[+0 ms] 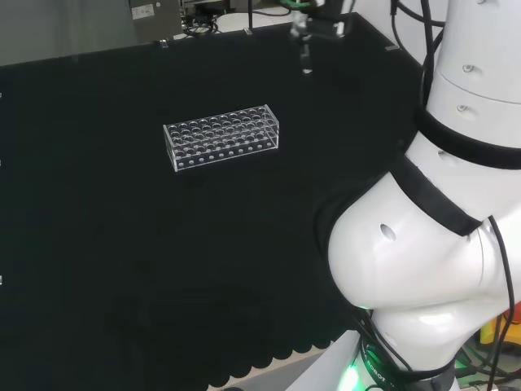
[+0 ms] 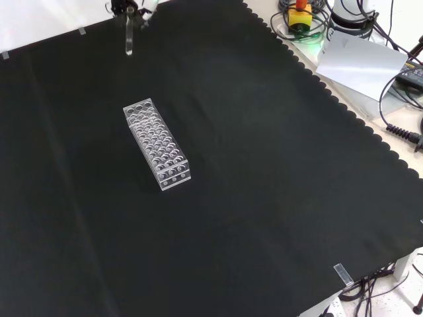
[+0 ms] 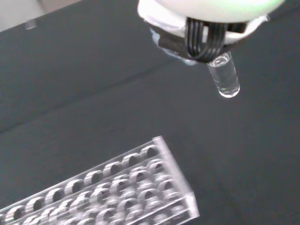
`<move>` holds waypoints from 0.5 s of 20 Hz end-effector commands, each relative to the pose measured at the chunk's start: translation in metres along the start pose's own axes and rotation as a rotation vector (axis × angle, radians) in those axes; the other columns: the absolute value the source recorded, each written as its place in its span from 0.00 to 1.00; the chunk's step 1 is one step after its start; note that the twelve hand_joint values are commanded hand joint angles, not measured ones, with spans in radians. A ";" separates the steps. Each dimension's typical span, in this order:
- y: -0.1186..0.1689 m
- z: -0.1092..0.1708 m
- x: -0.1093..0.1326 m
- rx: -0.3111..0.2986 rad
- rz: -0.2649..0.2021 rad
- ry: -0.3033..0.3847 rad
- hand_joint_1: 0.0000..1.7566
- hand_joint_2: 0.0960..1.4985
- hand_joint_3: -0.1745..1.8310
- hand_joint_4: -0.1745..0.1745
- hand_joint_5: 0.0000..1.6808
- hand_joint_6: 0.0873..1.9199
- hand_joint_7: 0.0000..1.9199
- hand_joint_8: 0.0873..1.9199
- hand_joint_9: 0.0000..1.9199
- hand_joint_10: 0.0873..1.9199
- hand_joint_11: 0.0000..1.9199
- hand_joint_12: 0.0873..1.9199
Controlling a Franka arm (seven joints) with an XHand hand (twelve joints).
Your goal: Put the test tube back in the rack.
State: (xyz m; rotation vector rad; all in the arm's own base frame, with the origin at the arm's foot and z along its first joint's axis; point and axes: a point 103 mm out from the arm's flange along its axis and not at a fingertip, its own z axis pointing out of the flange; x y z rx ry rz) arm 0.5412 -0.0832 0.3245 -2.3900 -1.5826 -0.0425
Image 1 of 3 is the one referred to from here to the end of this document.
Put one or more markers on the grey metal box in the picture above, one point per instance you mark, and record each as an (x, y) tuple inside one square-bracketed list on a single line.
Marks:
[(156, 18)]

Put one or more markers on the clear glass test tube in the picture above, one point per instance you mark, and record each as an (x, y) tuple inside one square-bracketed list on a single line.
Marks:
[(306, 57)]

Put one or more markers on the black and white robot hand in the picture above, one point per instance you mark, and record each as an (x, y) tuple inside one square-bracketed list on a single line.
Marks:
[(325, 25)]

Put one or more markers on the clear acrylic test tube rack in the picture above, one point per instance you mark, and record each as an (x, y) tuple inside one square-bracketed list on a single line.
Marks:
[(221, 136)]

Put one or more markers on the black bench cloth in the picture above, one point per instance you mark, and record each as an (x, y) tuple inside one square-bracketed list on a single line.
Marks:
[(163, 244)]

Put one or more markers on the yellow stop button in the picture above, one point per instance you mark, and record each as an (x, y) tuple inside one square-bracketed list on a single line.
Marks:
[(494, 328)]

